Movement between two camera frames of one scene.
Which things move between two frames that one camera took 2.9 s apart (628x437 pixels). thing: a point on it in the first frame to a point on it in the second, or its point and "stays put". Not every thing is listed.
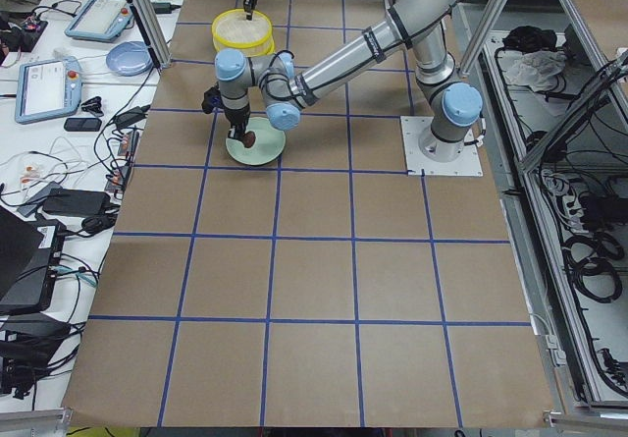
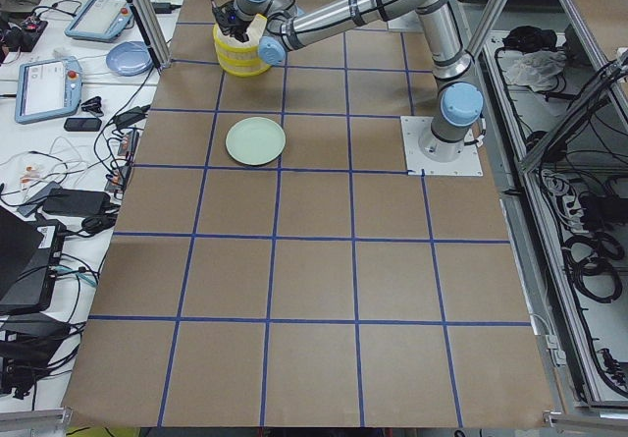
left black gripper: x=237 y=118 to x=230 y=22
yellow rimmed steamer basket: x=232 y=29 stays put
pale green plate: x=269 y=142 stays put
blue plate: x=130 y=58 stays put
